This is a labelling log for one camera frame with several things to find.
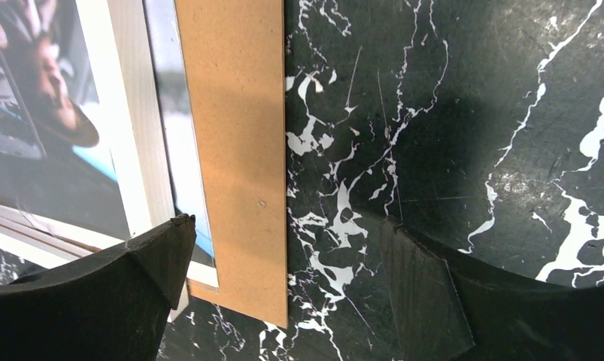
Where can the white wooden photo frame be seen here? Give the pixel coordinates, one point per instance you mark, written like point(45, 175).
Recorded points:
point(83, 165)

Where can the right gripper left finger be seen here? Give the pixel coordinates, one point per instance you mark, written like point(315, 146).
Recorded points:
point(111, 305)

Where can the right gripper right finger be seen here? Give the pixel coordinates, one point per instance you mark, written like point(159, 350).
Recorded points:
point(448, 305)

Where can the printed colour photo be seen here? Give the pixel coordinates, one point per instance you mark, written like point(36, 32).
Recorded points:
point(179, 133)

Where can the brown fibreboard backing board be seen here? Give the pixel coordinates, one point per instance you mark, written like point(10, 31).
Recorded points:
point(234, 62)

